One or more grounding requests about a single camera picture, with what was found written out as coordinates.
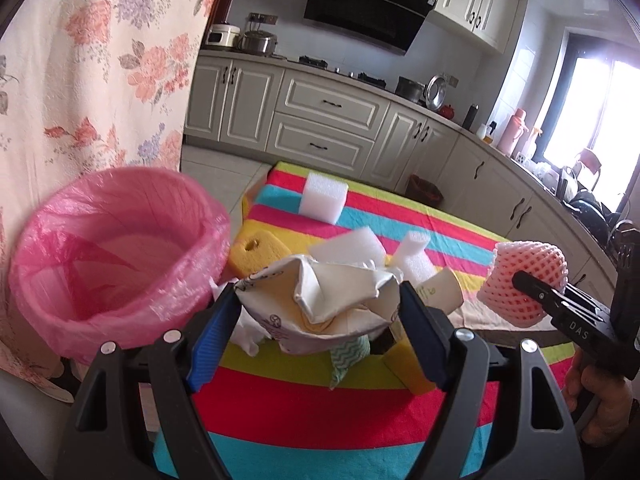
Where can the bin with pink bag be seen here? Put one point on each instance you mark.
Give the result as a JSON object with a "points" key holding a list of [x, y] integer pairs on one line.
{"points": [[100, 270]]}

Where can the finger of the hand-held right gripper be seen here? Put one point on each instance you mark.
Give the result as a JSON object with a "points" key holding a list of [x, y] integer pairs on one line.
{"points": [[535, 287]]}

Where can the black range hood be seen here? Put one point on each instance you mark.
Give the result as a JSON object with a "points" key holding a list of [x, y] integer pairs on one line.
{"points": [[365, 5]]}

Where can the white kitchen cabinets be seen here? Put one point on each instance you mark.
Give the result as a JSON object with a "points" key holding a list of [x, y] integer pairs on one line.
{"points": [[325, 130], [480, 5]]}

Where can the green zigzag cloth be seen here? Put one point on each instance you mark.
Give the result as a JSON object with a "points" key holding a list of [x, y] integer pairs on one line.
{"points": [[345, 360]]}

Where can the striped colourful tablecloth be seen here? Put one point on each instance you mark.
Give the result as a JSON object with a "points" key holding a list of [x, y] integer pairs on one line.
{"points": [[310, 410]]}

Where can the yellow sponge with hole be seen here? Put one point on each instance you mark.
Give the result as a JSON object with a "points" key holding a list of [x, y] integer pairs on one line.
{"points": [[265, 255]]}

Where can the large white foam block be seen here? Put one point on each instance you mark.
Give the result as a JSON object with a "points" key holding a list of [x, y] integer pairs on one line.
{"points": [[324, 197]]}

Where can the white rice cooker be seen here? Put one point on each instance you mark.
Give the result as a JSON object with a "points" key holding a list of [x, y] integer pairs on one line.
{"points": [[223, 37]]}

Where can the yellow sponge block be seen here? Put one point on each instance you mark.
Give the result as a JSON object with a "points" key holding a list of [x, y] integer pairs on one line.
{"points": [[405, 365]]}

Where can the floral curtain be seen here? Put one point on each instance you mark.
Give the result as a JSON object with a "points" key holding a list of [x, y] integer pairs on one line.
{"points": [[90, 85]]}

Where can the white paper cup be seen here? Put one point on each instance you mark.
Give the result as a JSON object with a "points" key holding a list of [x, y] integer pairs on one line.
{"points": [[442, 292]]}

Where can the steel pressure cooker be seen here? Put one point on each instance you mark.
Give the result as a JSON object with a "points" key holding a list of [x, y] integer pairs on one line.
{"points": [[257, 42]]}

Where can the gas stove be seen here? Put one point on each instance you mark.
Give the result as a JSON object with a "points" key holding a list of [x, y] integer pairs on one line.
{"points": [[345, 71]]}

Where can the wall socket strip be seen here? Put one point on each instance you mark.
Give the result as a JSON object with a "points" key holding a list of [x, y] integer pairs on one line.
{"points": [[262, 18]]}

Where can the dark dish rack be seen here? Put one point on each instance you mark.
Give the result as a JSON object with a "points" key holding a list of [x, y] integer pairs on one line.
{"points": [[590, 205]]}

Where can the white lower kitchen cabinets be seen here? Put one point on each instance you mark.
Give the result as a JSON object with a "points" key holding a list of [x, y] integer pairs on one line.
{"points": [[325, 130]]}

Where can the kitchen window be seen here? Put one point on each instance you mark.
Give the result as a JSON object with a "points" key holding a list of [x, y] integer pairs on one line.
{"points": [[600, 110]]}

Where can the white upper kitchen cabinets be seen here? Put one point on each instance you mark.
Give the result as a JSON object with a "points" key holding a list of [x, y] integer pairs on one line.
{"points": [[480, 5]]}

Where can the black bottle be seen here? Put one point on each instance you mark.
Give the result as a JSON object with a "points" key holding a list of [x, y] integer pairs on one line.
{"points": [[470, 117]]}

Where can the white plastic bottle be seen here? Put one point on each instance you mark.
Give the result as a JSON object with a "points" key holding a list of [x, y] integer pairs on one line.
{"points": [[486, 135]]}

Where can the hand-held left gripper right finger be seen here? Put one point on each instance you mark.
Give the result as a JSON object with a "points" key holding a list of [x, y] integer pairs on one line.
{"points": [[422, 345]]}

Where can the pink thermos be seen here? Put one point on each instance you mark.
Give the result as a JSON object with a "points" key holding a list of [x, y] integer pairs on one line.
{"points": [[512, 132]]}

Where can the small wall socket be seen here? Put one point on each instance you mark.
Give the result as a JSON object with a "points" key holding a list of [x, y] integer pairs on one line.
{"points": [[452, 80]]}

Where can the white tissue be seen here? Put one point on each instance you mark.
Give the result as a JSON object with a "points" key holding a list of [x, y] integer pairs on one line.
{"points": [[247, 335]]}

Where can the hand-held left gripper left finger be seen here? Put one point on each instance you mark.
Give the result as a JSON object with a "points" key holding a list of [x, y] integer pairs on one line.
{"points": [[210, 355]]}

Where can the pink foam fruit net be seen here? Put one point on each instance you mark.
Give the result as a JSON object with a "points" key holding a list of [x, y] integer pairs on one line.
{"points": [[520, 260]]}

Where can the notched white foam piece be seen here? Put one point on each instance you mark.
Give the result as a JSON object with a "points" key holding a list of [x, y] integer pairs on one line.
{"points": [[415, 250]]}

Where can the brown wastebasket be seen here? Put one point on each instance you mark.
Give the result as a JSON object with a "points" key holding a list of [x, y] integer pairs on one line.
{"points": [[424, 191]]}

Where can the flat white foam piece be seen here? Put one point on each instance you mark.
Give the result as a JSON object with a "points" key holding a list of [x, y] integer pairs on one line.
{"points": [[360, 242]]}

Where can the person's right hand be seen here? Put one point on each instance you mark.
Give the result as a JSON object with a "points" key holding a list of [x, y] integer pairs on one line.
{"points": [[612, 405]]}

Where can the red kettle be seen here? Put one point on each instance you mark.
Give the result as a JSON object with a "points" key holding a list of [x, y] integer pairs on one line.
{"points": [[447, 111]]}

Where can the dark cooking pot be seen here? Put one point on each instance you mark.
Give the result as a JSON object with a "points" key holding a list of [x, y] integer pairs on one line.
{"points": [[410, 89]]}

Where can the white paper carton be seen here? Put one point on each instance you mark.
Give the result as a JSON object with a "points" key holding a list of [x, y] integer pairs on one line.
{"points": [[325, 285]]}

